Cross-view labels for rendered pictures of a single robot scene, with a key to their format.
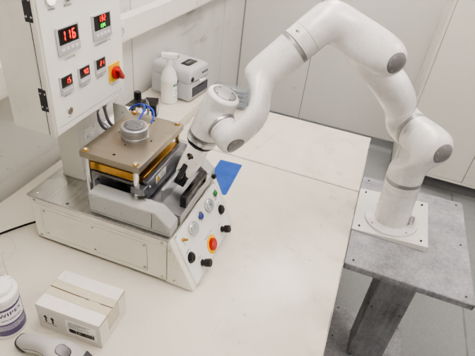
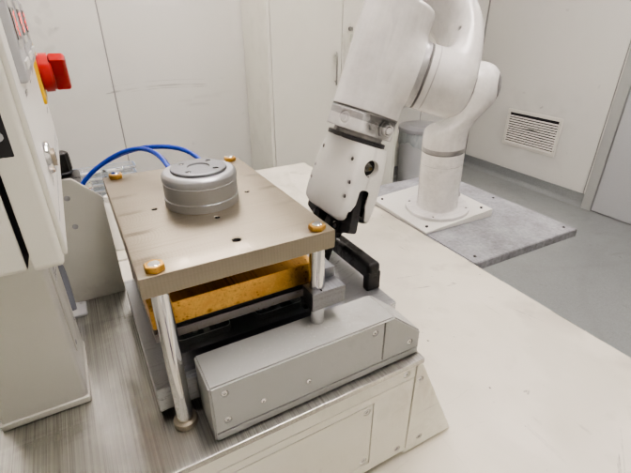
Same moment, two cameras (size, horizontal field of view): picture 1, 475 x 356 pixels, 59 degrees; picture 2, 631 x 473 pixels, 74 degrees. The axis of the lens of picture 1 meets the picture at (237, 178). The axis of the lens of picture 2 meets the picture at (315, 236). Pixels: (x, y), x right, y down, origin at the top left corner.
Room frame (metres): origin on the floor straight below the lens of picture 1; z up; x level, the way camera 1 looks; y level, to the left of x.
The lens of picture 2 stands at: (0.63, 0.52, 1.29)
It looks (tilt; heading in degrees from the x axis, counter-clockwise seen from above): 27 degrees down; 316
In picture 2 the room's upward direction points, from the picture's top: straight up
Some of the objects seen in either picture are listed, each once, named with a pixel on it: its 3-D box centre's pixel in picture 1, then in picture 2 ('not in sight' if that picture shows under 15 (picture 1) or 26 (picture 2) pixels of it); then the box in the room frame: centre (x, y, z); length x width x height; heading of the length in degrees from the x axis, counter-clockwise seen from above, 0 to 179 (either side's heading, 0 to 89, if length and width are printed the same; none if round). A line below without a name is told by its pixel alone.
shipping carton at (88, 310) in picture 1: (83, 307); not in sight; (0.67, 0.36, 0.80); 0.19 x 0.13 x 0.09; 74
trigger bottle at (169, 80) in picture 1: (169, 78); not in sight; (1.92, 0.39, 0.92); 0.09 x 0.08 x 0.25; 95
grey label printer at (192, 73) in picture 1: (181, 75); not in sight; (2.06, 0.36, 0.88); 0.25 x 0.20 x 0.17; 68
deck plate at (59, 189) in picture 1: (127, 184); (193, 337); (1.04, 0.34, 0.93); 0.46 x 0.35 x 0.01; 75
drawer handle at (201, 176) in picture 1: (194, 187); (343, 251); (0.98, 0.12, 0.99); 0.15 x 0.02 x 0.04; 165
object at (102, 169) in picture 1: (137, 147); (206, 231); (1.03, 0.30, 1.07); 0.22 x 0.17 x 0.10; 165
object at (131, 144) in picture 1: (129, 138); (173, 220); (1.05, 0.33, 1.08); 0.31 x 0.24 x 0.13; 165
